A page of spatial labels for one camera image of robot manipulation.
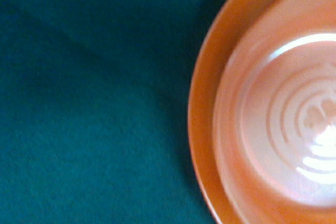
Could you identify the black tablecloth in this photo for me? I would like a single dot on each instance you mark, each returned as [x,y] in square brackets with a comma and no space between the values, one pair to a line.
[94,100]

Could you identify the red plastic plate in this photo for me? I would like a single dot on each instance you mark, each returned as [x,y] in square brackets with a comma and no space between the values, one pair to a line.
[261,112]

